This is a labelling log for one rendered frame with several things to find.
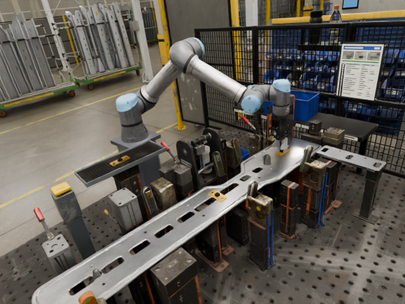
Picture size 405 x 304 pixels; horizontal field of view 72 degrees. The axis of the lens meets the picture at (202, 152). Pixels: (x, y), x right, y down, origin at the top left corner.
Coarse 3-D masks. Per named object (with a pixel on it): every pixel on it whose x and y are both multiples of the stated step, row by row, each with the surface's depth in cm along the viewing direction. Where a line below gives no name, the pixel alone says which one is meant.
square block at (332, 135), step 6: (324, 132) 146; (330, 132) 144; (336, 132) 143; (342, 132) 143; (324, 138) 147; (330, 138) 144; (336, 138) 142; (342, 138) 145; (324, 144) 149; (330, 144) 146; (336, 144) 143; (324, 150) 150
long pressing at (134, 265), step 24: (312, 144) 147; (240, 168) 134; (264, 168) 131; (288, 168) 129; (240, 192) 116; (168, 216) 108; (192, 216) 107; (216, 216) 106; (120, 240) 99; (144, 240) 98; (168, 240) 97; (96, 264) 91; (120, 264) 90; (144, 264) 89; (48, 288) 84; (96, 288) 83; (120, 288) 83
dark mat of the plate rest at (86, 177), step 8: (144, 144) 131; (152, 144) 130; (128, 152) 126; (136, 152) 125; (144, 152) 124; (152, 152) 123; (104, 160) 121; (112, 160) 120; (128, 160) 118; (88, 168) 116; (96, 168) 115; (104, 168) 115; (112, 168) 114; (80, 176) 111; (88, 176) 110; (96, 176) 110
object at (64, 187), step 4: (60, 184) 107; (64, 184) 107; (52, 188) 105; (56, 188) 105; (60, 188) 104; (64, 188) 104; (68, 188) 104; (52, 192) 103; (56, 192) 102; (60, 192) 103
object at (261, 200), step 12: (252, 204) 106; (264, 204) 102; (252, 216) 109; (264, 216) 104; (252, 228) 113; (264, 228) 107; (252, 240) 116; (264, 240) 110; (252, 252) 119; (264, 252) 112; (252, 264) 120; (264, 264) 116
